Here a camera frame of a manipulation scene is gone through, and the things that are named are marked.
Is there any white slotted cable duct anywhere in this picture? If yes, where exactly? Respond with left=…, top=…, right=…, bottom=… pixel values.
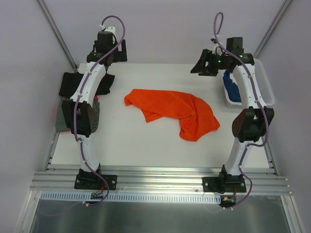
left=40, top=191, right=221, bottom=204

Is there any black folded t shirt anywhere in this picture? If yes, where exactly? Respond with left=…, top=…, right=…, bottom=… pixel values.
left=59, top=72, right=115, bottom=98

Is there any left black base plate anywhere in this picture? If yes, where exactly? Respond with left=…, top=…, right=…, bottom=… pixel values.
left=74, top=172, right=118, bottom=190

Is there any aluminium mounting rail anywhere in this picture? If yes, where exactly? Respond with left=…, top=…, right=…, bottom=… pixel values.
left=30, top=131, right=292, bottom=195

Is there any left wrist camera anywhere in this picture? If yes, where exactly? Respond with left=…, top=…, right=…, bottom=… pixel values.
left=100, top=24, right=116, bottom=34

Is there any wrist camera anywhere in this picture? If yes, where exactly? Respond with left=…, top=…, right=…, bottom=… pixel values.
left=100, top=24, right=116, bottom=34
left=211, top=34, right=225, bottom=55

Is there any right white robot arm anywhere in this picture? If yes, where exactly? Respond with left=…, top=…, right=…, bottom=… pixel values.
left=191, top=36, right=275, bottom=192

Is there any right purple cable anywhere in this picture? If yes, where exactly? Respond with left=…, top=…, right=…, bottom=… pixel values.
left=213, top=12, right=271, bottom=211

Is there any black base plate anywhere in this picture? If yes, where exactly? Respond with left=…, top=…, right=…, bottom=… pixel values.
left=202, top=176, right=246, bottom=194
left=74, top=172, right=118, bottom=190

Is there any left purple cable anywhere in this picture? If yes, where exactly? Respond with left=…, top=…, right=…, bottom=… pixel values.
left=38, top=15, right=126, bottom=216

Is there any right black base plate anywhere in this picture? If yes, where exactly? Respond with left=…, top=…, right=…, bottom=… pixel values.
left=202, top=176, right=246, bottom=194

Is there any purple cable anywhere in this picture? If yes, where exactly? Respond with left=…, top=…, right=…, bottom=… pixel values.
left=213, top=12, right=271, bottom=211
left=38, top=15, right=126, bottom=216

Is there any orange t shirt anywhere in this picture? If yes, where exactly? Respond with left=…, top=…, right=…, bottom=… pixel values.
left=124, top=89, right=221, bottom=141

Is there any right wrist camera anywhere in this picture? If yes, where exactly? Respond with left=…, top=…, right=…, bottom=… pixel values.
left=211, top=34, right=225, bottom=55

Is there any blue t shirt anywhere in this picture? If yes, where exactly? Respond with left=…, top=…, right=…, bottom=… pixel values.
left=223, top=70, right=242, bottom=103

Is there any grey folded t shirt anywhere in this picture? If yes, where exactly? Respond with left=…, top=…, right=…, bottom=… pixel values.
left=54, top=96, right=101, bottom=133

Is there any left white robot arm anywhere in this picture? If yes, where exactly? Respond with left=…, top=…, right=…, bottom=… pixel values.
left=62, top=27, right=127, bottom=188

